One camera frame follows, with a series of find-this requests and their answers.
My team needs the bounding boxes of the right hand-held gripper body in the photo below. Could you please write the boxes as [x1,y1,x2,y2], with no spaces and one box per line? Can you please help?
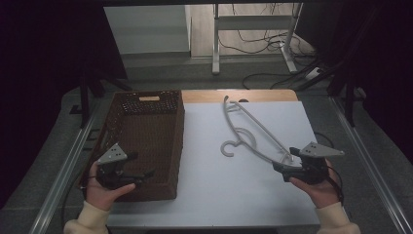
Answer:
[282,141,346,186]

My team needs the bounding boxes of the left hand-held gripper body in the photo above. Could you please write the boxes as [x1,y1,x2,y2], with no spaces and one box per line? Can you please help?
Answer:
[95,142,145,191]

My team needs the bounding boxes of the brown woven basket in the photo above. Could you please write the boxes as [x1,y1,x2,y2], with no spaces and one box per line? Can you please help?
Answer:
[78,90,186,203]

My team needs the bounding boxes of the grey plastic clothes hanger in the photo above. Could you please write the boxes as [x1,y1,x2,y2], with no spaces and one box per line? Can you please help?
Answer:
[220,95,295,166]

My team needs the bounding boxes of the person's right hand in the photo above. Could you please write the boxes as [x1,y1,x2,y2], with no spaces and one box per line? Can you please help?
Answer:
[288,158,343,210]

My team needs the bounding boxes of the person's left hand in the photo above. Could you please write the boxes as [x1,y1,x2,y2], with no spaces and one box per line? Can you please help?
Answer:
[85,160,137,213]

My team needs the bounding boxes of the white table mat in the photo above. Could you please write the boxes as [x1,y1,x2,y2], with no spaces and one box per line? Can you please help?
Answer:
[106,100,321,227]

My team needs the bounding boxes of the black stand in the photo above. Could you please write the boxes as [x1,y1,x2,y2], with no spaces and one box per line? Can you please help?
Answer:
[293,6,381,129]
[68,48,133,129]

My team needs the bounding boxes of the white power strip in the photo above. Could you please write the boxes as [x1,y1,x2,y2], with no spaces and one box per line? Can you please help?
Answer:
[304,66,325,81]

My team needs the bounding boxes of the wooden table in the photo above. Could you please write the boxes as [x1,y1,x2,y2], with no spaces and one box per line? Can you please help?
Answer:
[180,89,299,104]

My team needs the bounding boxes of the white cabinet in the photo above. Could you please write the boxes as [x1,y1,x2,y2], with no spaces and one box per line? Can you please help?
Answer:
[103,4,193,60]

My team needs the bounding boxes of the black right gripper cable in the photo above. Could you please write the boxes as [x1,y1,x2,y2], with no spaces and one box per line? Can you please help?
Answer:
[313,131,346,206]

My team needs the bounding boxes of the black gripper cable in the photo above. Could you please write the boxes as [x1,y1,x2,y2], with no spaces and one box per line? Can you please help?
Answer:
[313,131,346,206]
[60,174,98,230]

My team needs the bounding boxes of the metal floor rail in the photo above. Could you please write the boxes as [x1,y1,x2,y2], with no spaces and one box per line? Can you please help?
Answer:
[328,97,413,234]
[28,106,102,234]

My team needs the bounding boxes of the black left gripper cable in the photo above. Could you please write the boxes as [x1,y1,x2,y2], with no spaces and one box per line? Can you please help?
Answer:
[60,174,98,230]

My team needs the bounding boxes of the black floor cables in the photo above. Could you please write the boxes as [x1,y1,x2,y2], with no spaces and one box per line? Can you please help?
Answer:
[217,3,329,91]

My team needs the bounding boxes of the white metal desk frame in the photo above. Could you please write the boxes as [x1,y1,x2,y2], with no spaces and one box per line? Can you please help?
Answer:
[211,3,304,76]

